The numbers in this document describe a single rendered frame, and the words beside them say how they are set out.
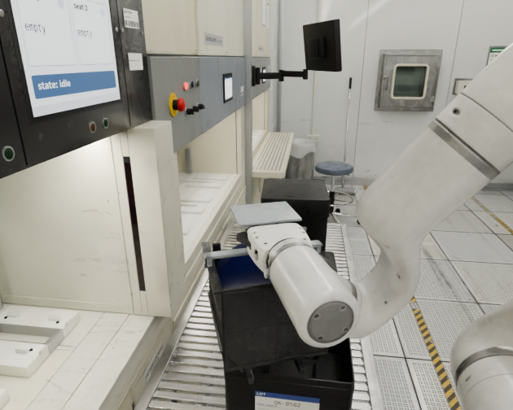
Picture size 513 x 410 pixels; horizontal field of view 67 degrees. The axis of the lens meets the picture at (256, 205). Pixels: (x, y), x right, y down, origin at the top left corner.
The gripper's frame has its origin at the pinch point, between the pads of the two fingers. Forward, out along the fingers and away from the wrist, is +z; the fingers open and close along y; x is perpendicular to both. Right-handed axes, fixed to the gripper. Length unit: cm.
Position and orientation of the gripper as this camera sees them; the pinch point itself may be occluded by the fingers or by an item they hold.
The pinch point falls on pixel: (265, 223)
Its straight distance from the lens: 76.1
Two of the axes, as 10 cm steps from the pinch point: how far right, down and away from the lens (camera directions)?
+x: 0.0, -9.4, -3.5
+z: -2.4, -3.4, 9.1
